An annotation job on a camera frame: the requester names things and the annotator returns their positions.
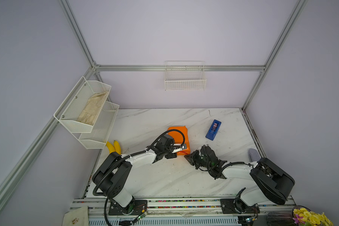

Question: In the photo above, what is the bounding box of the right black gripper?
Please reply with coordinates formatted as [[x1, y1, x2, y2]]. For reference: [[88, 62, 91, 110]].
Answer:
[[183, 150, 211, 170]]

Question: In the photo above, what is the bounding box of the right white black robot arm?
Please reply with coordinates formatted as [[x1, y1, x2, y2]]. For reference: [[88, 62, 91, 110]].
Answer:
[[184, 146, 295, 213]]

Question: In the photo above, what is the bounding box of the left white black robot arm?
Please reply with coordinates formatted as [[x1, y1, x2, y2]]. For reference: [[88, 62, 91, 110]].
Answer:
[[92, 130, 186, 209]]

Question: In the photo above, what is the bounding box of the blue tape dispenser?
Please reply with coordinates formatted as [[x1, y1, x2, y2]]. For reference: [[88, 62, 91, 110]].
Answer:
[[205, 120, 221, 141]]

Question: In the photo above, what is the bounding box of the yellow banana right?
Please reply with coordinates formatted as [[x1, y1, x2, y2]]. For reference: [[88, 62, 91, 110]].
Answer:
[[113, 140, 121, 154]]

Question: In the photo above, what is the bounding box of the yellow banana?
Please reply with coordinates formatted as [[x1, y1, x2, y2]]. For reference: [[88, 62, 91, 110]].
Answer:
[[113, 140, 121, 154], [106, 142, 115, 153]]

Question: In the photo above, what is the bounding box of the grey round object on table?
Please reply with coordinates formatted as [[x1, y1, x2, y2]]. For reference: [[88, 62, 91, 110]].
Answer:
[[248, 148, 261, 162]]

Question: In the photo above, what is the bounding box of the yellow banana left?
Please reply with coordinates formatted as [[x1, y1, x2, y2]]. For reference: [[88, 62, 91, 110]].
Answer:
[[106, 142, 115, 153]]

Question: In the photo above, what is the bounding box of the beige cloth in basket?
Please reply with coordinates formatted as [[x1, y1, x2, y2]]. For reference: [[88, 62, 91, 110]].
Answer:
[[77, 91, 109, 126]]

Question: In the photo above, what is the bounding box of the beige cloth bag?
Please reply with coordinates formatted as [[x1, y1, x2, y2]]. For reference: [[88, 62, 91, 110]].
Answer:
[[62, 206, 89, 226]]

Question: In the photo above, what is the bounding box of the yellow flower bouquet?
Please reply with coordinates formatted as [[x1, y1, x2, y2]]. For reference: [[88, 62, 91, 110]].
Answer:
[[292, 207, 334, 226]]

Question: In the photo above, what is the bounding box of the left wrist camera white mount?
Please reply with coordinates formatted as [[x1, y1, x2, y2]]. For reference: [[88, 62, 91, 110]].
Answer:
[[171, 144, 188, 154]]

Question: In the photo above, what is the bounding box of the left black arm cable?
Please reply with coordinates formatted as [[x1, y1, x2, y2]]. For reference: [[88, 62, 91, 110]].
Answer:
[[92, 128, 186, 226]]

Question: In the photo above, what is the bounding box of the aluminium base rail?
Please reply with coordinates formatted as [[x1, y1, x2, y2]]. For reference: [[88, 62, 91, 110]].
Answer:
[[69, 196, 296, 226]]

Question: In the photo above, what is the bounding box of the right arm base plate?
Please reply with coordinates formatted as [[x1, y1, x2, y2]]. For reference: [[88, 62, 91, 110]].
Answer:
[[220, 199, 260, 215]]

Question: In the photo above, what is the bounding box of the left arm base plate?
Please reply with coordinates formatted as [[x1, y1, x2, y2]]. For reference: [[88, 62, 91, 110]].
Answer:
[[106, 200, 148, 216]]

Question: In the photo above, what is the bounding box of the lower white wire shelf basket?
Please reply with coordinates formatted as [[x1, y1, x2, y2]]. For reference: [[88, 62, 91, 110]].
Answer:
[[78, 101, 120, 149]]

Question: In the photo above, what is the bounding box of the white wire shelf basket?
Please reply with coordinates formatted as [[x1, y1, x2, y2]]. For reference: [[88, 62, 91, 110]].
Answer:
[[78, 101, 120, 149], [54, 77, 111, 133]]

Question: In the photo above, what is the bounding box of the white wire basket on wall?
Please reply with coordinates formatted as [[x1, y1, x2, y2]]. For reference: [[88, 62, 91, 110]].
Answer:
[[164, 61, 207, 91]]

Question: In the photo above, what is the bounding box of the upper white wire shelf basket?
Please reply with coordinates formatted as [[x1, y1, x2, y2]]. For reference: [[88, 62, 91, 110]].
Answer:
[[54, 77, 111, 133]]

